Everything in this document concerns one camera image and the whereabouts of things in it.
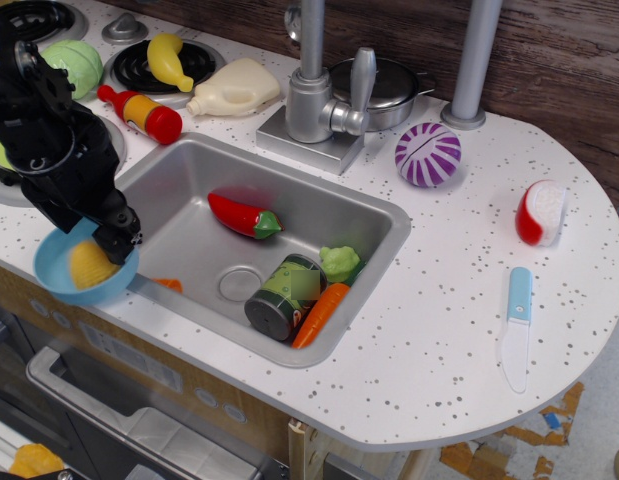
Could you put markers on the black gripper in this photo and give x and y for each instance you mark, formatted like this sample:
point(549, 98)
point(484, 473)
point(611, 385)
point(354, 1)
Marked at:
point(82, 185)

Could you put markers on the yellow toy corn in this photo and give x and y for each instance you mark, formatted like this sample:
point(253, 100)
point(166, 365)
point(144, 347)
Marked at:
point(89, 265)

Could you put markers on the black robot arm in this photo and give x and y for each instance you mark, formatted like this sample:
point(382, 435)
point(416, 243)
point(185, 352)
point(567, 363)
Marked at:
point(62, 152)

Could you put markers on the light blue bowl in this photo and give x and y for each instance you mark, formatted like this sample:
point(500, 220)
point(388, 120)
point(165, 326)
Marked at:
point(52, 268)

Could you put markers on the small orange toy piece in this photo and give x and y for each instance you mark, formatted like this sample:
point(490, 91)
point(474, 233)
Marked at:
point(171, 283)

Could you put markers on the red toy ketchup bottle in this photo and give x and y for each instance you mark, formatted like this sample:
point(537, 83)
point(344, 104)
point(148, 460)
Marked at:
point(159, 122)

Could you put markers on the green toy cabbage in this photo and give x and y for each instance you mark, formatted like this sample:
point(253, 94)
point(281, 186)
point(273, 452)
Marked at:
point(80, 60)

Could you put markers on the red toy chili pepper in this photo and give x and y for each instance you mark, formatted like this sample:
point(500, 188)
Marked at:
point(247, 220)

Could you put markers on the black stove burner coil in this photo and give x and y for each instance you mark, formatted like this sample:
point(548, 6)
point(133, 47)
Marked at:
point(129, 70)

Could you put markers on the yellow toy banana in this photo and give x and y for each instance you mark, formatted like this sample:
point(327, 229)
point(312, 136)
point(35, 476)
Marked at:
point(164, 63)

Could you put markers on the silver sink basin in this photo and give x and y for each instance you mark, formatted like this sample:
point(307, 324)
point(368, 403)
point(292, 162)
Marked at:
point(220, 269)

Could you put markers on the silver stove knob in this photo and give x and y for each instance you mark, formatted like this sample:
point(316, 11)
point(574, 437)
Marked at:
point(124, 30)

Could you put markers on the cream toy detergent bottle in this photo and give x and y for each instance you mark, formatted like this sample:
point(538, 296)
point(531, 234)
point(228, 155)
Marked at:
point(237, 88)

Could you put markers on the green toy can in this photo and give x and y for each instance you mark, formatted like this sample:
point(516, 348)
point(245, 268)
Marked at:
point(282, 302)

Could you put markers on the rear left stove burner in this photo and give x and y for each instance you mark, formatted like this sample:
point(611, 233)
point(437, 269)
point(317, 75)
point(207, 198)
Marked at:
point(45, 21)

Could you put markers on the yellow object bottom left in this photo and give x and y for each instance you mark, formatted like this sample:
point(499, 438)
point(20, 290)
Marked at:
point(33, 460)

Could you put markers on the silver toy faucet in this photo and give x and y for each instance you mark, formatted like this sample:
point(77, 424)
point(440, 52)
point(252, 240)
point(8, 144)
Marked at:
point(314, 127)

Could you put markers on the orange toy carrot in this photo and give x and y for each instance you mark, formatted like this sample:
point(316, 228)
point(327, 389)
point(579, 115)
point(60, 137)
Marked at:
point(319, 315)

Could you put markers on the green toy broccoli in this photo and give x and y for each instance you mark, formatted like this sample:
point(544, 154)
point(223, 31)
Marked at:
point(338, 263)

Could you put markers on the silver metal pot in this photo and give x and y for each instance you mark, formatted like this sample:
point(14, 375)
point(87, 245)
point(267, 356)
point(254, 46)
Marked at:
point(390, 99)

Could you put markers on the purple striped toy onion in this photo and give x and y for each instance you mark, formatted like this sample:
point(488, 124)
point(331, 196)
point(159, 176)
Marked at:
point(428, 154)

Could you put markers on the blue white toy knife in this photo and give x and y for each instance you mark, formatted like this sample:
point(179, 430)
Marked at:
point(515, 342)

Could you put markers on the grey vertical pole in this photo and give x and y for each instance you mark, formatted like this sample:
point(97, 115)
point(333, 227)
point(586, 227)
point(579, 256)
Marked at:
point(464, 111)

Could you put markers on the red white toy radish half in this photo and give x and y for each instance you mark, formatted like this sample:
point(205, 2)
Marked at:
point(539, 214)

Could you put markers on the toy oven door handle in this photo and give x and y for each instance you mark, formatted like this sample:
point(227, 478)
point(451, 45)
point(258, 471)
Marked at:
point(129, 431)

